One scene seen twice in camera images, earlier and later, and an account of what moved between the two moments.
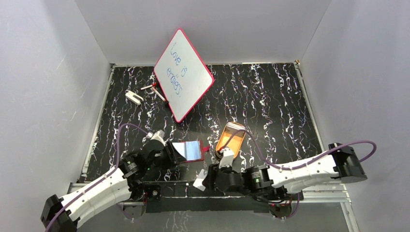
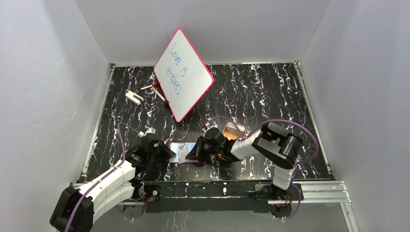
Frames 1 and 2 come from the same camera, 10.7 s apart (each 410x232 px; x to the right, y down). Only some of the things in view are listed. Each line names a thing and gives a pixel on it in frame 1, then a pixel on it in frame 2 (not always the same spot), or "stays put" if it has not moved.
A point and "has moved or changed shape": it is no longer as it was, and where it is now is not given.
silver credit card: [198, 182] has moved or changed shape
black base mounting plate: [182, 197] stays put
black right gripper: [213, 171] → [197, 153]
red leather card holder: [192, 151] stays put
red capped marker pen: [153, 84] stays put
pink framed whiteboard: [183, 77] stays put
